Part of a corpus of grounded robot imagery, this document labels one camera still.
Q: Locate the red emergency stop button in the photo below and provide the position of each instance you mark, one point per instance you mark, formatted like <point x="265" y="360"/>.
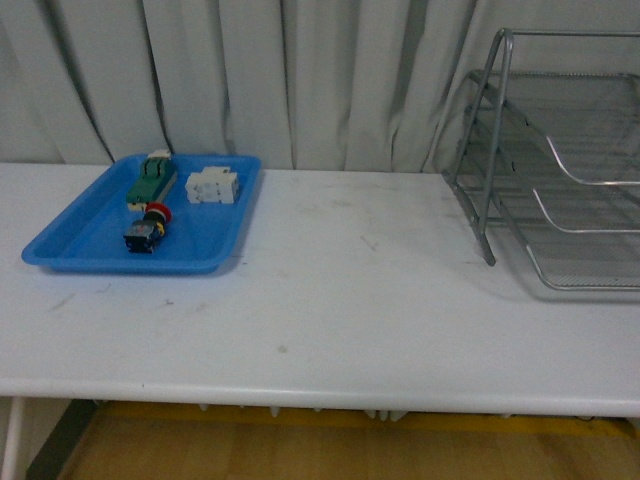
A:
<point x="144" y="235"/>

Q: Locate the blue plastic tray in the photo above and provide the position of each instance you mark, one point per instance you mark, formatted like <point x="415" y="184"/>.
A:
<point x="87" y="236"/>

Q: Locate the white circuit breaker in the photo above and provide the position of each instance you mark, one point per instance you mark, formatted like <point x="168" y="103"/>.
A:
<point x="213" y="185"/>

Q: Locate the white curtain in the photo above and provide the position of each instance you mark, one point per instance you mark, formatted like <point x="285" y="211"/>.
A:
<point x="317" y="85"/>

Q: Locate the green terminal block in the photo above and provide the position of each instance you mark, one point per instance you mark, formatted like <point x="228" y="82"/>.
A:
<point x="157" y="175"/>

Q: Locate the white table leg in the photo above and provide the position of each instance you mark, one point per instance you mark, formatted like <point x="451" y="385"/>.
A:
<point x="13" y="465"/>

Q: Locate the silver mesh letter rack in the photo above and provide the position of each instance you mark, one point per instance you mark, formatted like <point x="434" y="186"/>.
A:
<point x="554" y="157"/>

